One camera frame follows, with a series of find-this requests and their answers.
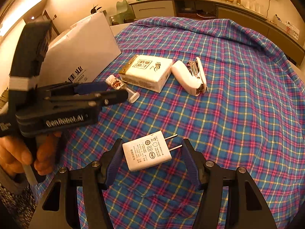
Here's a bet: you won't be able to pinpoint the person's left forearm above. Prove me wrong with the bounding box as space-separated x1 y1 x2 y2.
0 166 39 229

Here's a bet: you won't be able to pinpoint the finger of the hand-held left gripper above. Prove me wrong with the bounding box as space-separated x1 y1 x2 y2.
48 81 108 96
46 89 128 111

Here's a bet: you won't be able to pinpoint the small printed white tube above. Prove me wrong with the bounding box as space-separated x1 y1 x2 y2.
106 74 140 104

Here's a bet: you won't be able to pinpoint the person's left hand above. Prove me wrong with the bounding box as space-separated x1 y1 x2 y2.
0 133 68 176

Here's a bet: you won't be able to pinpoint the clear glass cups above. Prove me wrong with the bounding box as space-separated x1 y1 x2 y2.
244 0 265 13

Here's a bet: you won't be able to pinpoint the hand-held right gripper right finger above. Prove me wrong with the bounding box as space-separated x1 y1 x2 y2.
182 138 278 229

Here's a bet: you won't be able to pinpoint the white desktop organizer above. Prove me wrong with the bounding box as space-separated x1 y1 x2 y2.
274 14 299 39

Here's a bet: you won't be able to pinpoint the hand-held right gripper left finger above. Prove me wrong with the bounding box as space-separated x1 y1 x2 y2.
29 138 123 229

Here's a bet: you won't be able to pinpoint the white stapler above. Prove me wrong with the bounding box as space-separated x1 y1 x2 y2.
171 57 209 97

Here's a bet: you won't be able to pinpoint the white printed storage box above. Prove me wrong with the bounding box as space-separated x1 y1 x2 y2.
39 11 122 89

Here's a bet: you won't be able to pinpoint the white plug charger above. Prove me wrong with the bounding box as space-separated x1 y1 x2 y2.
122 131 183 172

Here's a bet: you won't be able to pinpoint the blue plaid cloth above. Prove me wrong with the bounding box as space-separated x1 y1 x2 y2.
36 17 305 229

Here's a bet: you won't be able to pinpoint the green plastic chair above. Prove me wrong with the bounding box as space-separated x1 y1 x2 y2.
110 0 135 25

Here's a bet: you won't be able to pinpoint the long grey sideboard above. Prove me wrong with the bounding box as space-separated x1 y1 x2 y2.
129 0 305 62

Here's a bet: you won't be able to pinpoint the white tissue packet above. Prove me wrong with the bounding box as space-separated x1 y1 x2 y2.
119 54 173 93

